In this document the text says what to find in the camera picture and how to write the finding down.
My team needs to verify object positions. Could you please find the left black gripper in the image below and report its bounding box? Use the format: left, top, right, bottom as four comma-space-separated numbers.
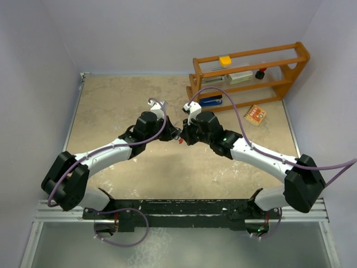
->
144, 116, 179, 143

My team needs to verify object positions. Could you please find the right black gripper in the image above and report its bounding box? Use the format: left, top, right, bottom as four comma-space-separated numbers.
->
180, 116, 213, 146

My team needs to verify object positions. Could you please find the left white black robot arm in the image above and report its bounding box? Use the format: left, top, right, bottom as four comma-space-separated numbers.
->
41, 112, 180, 219

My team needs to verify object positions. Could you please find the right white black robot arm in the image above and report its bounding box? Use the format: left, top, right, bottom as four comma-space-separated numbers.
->
180, 112, 326, 218

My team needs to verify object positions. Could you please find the wooden shelf rack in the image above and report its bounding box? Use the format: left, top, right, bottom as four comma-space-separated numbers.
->
186, 42, 310, 112

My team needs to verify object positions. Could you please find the white box on shelf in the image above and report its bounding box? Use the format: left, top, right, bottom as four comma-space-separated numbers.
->
228, 70, 253, 84

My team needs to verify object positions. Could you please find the yellow cap container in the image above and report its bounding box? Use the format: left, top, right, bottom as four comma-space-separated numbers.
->
219, 56, 232, 68

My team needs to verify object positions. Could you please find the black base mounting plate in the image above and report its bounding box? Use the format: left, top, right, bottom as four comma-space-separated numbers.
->
83, 199, 279, 232

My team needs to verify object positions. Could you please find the red black bottle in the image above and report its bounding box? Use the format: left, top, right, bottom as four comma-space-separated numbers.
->
255, 68, 267, 80

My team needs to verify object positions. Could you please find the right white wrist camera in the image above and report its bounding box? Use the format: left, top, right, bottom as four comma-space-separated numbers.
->
182, 101, 201, 125

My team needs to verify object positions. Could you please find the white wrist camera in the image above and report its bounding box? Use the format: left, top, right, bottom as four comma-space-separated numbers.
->
148, 99, 167, 119
182, 101, 201, 125

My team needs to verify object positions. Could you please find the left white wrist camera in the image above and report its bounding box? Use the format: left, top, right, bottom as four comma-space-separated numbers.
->
148, 99, 167, 119

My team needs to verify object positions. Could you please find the blue handled tool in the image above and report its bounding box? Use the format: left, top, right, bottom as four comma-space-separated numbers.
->
199, 95, 223, 107

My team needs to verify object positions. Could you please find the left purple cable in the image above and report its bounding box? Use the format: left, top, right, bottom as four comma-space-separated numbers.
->
47, 97, 168, 248

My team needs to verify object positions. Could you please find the purple cable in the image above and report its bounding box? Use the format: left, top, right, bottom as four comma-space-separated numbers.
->
188, 87, 357, 241
47, 97, 168, 248

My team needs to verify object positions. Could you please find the aluminium rail frame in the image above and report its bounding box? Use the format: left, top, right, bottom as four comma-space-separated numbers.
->
41, 76, 327, 232

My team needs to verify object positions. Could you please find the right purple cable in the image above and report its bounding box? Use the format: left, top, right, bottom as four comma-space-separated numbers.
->
188, 87, 357, 241

